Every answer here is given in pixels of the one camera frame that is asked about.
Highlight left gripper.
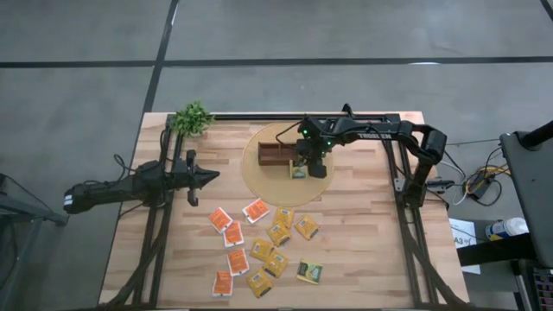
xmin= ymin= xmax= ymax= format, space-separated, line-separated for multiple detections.
xmin=171 ymin=149 xmax=220 ymax=207

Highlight green tea packet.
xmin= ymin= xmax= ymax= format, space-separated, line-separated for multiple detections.
xmin=289 ymin=159 xmax=309 ymax=181
xmin=296 ymin=259 xmax=324 ymax=285

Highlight wooden tea organizer box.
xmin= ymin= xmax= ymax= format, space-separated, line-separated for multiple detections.
xmin=257 ymin=141 xmax=303 ymax=167

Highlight round woven placemat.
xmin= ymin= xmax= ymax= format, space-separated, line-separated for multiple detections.
xmin=240 ymin=122 xmax=335 ymax=208

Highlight yellow tea packet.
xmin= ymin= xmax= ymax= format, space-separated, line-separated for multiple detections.
xmin=273 ymin=206 xmax=296 ymax=230
xmin=249 ymin=238 xmax=275 ymax=263
xmin=262 ymin=251 xmax=290 ymax=279
xmin=246 ymin=268 xmax=274 ymax=299
xmin=265 ymin=221 xmax=292 ymax=248

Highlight packets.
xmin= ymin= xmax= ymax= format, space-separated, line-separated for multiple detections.
xmin=294 ymin=215 xmax=321 ymax=242

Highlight green plant in white pot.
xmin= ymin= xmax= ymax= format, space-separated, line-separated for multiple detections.
xmin=168 ymin=100 xmax=216 ymax=138

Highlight white paper sheet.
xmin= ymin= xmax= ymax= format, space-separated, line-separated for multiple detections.
xmin=448 ymin=218 xmax=482 ymax=276

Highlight black power supply brick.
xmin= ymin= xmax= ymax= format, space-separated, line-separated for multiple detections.
xmin=468 ymin=175 xmax=493 ymax=200

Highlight grey metal stand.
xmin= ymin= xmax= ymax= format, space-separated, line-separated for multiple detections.
xmin=0 ymin=172 xmax=70 ymax=311

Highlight black cart shelf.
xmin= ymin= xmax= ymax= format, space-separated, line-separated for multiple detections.
xmin=456 ymin=232 xmax=539 ymax=267

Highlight white bottle with blue label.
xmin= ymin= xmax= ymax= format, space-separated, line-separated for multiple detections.
xmin=484 ymin=217 xmax=530 ymax=242

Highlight black keyboard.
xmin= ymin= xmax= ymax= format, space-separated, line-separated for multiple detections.
xmin=531 ymin=266 xmax=553 ymax=311

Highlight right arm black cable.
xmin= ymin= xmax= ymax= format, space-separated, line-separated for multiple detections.
xmin=275 ymin=120 xmax=306 ymax=153

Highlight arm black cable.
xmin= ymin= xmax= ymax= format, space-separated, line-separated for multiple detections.
xmin=275 ymin=120 xmax=306 ymax=153
xmin=112 ymin=153 xmax=142 ymax=174

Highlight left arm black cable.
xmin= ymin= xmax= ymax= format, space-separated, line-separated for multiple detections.
xmin=112 ymin=153 xmax=142 ymax=174

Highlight yellow cable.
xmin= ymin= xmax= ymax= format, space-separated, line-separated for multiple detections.
xmin=465 ymin=165 xmax=512 ymax=195

